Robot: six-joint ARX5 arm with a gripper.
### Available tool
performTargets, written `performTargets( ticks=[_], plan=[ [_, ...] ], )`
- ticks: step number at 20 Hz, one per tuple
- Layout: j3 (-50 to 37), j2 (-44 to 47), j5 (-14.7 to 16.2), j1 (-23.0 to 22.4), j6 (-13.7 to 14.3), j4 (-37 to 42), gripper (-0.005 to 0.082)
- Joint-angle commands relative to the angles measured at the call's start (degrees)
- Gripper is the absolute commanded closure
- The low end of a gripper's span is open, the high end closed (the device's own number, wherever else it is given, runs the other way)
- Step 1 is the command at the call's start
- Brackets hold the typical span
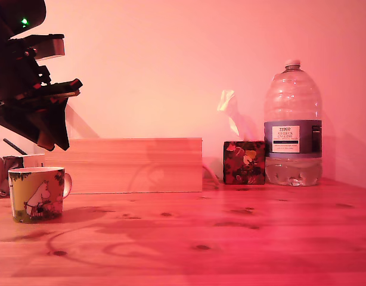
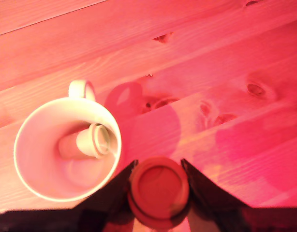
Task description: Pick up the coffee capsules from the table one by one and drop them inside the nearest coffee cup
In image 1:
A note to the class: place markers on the cartoon print coffee mug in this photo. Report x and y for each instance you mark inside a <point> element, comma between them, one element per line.
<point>37,193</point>

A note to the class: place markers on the dark stick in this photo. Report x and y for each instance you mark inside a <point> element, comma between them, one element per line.
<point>14,146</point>

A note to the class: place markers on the white box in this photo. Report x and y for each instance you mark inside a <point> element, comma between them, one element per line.
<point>34,161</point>

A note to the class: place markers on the long wooden box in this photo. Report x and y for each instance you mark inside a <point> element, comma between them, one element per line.
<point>126,167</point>

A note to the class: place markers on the white tissue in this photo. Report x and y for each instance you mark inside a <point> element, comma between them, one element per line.
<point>235,116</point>

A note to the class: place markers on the floral tissue box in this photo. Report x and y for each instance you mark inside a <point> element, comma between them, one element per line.
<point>244,164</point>

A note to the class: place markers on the large plastic water bottle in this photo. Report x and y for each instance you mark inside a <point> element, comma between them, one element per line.
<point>293,134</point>

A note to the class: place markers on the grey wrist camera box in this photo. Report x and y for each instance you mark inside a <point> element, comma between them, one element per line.
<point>52,49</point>

